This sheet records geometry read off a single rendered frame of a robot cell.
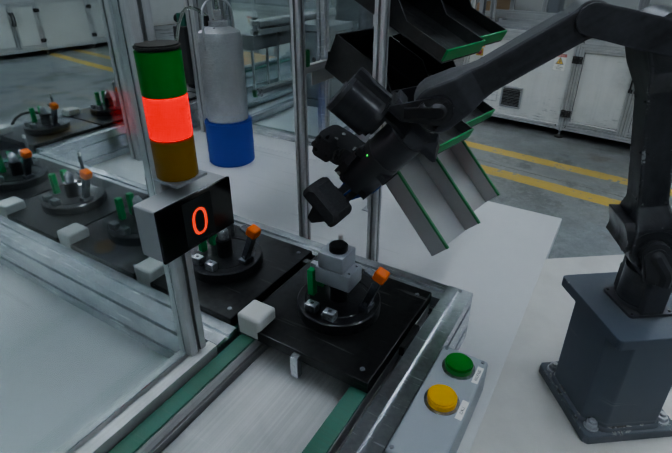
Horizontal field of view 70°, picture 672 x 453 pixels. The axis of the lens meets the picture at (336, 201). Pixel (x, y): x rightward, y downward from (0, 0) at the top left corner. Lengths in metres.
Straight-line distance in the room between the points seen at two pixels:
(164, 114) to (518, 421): 0.68
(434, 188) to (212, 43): 0.86
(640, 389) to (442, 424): 0.30
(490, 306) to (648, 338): 0.38
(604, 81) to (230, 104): 3.68
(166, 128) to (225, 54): 1.01
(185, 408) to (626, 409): 0.63
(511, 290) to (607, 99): 3.76
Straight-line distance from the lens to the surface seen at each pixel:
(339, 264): 0.75
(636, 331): 0.77
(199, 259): 0.92
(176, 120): 0.58
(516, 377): 0.93
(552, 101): 4.88
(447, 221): 1.01
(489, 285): 1.11
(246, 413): 0.76
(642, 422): 0.90
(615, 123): 4.80
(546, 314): 1.08
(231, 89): 1.59
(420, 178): 1.01
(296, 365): 0.76
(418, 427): 0.69
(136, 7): 0.59
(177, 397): 0.76
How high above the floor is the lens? 1.50
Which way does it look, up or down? 27 degrees down
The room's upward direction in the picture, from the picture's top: straight up
